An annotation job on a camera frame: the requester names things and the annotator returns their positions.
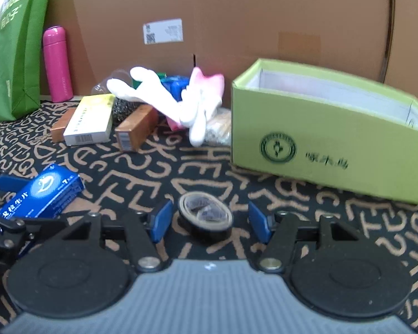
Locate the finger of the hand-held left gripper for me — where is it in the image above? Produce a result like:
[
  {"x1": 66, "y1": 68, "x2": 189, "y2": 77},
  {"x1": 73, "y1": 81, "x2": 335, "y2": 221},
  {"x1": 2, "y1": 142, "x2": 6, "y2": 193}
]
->
[
  {"x1": 0, "y1": 163, "x2": 26, "y2": 193},
  {"x1": 0, "y1": 209, "x2": 42, "y2": 248}
]

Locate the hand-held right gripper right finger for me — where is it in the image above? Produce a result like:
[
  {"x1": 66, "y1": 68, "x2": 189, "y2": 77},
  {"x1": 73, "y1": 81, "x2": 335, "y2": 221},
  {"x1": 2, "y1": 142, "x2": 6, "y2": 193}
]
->
[{"x1": 248, "y1": 201, "x2": 361, "y2": 274}]

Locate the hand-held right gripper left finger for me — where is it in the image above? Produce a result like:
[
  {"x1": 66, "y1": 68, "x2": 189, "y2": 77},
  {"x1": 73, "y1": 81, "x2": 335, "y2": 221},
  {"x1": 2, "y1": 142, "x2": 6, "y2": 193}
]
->
[{"x1": 56, "y1": 200, "x2": 175, "y2": 274}]

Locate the blue medicine box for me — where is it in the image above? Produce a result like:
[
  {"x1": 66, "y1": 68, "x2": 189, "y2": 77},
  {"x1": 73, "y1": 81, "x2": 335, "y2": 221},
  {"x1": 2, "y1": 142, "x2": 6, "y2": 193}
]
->
[{"x1": 0, "y1": 163, "x2": 85, "y2": 220}]

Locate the black tape roll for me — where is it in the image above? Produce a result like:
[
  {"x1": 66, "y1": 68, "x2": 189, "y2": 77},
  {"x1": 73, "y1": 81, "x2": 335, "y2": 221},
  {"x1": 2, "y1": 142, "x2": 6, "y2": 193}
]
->
[{"x1": 178, "y1": 192, "x2": 235, "y2": 245}]

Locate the white yellow medicine box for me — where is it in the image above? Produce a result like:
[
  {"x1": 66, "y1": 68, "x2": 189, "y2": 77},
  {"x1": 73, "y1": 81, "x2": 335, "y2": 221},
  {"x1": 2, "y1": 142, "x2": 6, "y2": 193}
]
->
[{"x1": 63, "y1": 94, "x2": 116, "y2": 147}]

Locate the light green cardboard box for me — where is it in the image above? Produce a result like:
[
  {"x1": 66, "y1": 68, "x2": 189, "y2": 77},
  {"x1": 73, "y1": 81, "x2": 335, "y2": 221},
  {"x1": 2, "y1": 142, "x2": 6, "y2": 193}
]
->
[{"x1": 230, "y1": 58, "x2": 418, "y2": 207}]

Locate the white pink plush toy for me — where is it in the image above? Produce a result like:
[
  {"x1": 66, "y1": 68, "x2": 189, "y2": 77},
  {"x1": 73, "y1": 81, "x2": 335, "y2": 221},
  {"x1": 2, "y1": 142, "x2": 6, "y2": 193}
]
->
[{"x1": 106, "y1": 66, "x2": 225, "y2": 148}]

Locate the black letter print tablecloth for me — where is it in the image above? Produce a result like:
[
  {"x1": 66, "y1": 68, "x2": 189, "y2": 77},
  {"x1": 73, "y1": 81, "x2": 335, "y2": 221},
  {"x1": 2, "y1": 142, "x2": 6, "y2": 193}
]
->
[{"x1": 0, "y1": 97, "x2": 418, "y2": 334}]

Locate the copper brown box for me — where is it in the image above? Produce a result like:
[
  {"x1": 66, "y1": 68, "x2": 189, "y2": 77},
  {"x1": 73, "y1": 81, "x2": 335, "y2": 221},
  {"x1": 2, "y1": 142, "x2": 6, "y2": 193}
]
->
[
  {"x1": 50, "y1": 107, "x2": 78, "y2": 143},
  {"x1": 115, "y1": 104, "x2": 160, "y2": 153}
]

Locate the beige speckled packet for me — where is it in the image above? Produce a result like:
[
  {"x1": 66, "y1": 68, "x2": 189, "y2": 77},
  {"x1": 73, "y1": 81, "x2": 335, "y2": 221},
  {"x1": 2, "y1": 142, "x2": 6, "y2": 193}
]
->
[{"x1": 204, "y1": 108, "x2": 232, "y2": 147}]

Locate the grey steel wool scrubber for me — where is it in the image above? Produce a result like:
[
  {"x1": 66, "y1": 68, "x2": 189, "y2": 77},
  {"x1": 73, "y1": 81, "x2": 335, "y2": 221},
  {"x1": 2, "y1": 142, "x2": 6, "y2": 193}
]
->
[{"x1": 111, "y1": 97, "x2": 143, "y2": 123}]

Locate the green paper bag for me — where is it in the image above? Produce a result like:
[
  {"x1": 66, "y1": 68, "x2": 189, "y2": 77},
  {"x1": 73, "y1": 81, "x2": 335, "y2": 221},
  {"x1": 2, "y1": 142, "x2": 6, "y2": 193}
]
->
[{"x1": 0, "y1": 0, "x2": 52, "y2": 125}]

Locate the pink thermos bottle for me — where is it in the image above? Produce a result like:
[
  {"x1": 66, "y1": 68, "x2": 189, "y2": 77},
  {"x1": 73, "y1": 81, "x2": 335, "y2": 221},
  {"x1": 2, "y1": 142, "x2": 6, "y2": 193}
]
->
[{"x1": 43, "y1": 26, "x2": 74, "y2": 103}]

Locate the blue cube box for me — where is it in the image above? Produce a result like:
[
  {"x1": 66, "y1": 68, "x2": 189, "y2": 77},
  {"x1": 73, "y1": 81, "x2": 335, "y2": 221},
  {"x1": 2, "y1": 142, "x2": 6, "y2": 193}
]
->
[{"x1": 160, "y1": 75, "x2": 190, "y2": 103}]

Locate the small green box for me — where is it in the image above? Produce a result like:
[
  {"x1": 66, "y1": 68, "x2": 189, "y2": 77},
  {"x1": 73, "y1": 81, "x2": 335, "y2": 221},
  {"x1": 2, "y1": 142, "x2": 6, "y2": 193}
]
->
[{"x1": 132, "y1": 72, "x2": 166, "y2": 89}]

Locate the clear plastic bottle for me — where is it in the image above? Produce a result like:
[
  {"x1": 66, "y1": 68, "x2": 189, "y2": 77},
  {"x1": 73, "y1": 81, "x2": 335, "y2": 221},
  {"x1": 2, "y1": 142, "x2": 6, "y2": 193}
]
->
[{"x1": 91, "y1": 69, "x2": 140, "y2": 96}]

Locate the white shipping label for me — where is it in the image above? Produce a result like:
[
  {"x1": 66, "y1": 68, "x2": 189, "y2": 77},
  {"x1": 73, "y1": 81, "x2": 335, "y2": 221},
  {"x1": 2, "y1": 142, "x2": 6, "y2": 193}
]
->
[{"x1": 143, "y1": 19, "x2": 184, "y2": 45}]

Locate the large brown cardboard sheet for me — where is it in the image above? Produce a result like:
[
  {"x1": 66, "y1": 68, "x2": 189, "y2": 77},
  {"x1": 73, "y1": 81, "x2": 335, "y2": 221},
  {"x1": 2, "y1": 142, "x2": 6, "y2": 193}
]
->
[{"x1": 38, "y1": 0, "x2": 418, "y2": 105}]

